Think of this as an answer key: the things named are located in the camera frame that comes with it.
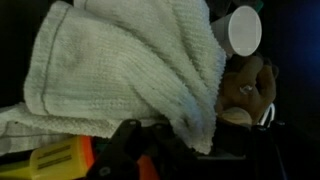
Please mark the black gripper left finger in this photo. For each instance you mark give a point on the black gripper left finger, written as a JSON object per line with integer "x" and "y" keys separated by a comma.
{"x": 113, "y": 150}

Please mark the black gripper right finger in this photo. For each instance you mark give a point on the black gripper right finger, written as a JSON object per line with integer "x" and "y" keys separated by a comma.
{"x": 270, "y": 150}

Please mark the yellow toy bottle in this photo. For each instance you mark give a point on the yellow toy bottle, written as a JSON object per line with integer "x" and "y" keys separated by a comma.
{"x": 53, "y": 160}

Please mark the brown plush toy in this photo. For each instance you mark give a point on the brown plush toy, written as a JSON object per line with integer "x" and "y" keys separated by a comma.
{"x": 246, "y": 83}

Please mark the white terry cloth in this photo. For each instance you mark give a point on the white terry cloth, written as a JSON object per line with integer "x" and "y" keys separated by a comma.
{"x": 116, "y": 66}

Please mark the white cup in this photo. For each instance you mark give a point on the white cup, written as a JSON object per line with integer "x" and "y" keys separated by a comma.
{"x": 245, "y": 30}

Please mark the green toy vegetable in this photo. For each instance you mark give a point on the green toy vegetable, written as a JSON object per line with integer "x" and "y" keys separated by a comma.
{"x": 259, "y": 4}

